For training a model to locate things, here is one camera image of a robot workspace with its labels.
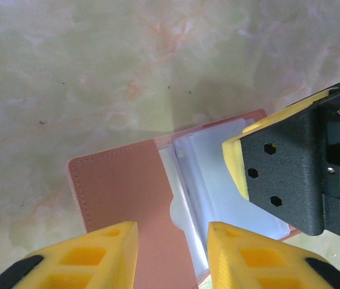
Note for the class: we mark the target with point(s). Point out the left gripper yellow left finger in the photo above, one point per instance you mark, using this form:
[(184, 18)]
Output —
[(121, 241)]

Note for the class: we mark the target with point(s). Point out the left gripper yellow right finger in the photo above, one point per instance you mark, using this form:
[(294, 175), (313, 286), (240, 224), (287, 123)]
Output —
[(224, 256)]

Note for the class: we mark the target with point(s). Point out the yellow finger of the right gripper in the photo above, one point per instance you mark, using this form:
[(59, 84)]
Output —
[(278, 174)]

